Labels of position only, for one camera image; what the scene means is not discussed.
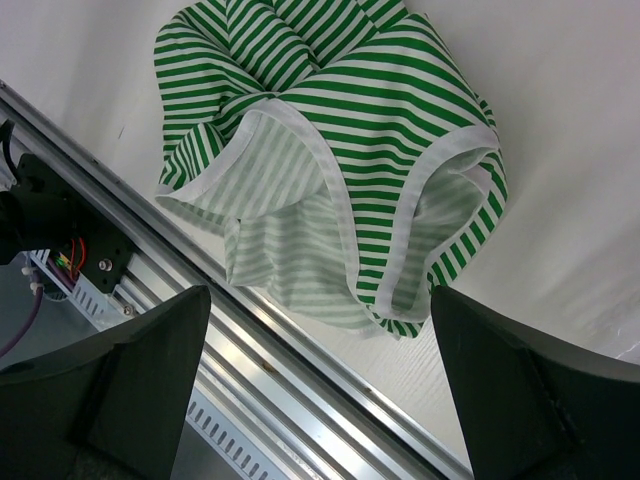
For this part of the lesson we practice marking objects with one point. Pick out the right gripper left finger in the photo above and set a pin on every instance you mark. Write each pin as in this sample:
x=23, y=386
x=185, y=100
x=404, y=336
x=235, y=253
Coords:
x=111, y=405

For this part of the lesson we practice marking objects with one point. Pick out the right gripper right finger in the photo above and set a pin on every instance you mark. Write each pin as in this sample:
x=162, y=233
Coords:
x=533, y=406

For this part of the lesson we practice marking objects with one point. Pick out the green striped tank top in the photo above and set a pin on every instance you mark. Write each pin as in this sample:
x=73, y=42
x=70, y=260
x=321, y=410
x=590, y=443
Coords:
x=335, y=147

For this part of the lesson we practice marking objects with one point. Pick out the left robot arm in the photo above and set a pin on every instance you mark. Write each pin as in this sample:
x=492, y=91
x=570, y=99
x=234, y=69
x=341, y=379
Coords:
x=30, y=219

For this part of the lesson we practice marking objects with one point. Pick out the white slotted cable duct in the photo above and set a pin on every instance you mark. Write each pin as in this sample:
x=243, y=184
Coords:
x=231, y=432

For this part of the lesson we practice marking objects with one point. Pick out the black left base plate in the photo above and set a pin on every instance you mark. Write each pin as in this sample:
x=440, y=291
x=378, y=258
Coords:
x=98, y=249

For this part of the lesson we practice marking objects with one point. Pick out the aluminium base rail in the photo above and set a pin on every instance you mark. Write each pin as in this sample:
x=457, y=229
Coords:
x=334, y=423

